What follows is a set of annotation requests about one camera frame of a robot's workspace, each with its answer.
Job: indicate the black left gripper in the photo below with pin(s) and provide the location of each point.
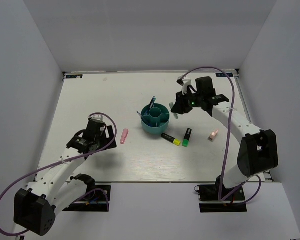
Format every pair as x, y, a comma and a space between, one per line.
107, 140

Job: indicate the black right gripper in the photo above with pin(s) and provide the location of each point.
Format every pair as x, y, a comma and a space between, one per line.
180, 106

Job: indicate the green pen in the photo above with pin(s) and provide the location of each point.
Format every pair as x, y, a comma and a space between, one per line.
149, 104

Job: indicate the clear blue gel pen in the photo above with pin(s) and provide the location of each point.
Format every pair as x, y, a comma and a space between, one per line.
152, 101

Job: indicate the green highlighter marker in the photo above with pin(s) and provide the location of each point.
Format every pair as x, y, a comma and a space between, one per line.
186, 139

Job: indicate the yellow highlighter marker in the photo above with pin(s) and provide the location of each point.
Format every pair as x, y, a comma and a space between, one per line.
171, 139

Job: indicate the pink white correction tape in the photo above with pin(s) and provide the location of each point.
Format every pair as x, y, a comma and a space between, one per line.
213, 135

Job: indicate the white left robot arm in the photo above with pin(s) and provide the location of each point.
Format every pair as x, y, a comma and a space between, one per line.
36, 208

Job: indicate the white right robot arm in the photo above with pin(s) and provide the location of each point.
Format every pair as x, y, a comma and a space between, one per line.
258, 150

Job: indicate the teal round desk organizer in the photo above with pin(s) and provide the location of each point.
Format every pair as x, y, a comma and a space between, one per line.
156, 121

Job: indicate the right blue table label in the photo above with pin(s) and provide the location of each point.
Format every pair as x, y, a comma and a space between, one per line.
224, 75

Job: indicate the blue table label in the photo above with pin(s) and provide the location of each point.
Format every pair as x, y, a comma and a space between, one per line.
74, 76
224, 75

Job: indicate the left blue table label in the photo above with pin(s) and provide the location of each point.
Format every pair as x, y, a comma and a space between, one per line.
74, 76

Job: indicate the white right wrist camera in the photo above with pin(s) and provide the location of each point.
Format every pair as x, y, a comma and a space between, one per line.
184, 82

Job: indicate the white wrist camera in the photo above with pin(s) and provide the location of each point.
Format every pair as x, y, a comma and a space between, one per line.
184, 82
96, 117

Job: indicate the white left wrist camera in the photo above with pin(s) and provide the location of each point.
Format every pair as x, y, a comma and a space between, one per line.
96, 117

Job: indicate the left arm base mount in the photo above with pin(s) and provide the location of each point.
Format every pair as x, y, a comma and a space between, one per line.
93, 203

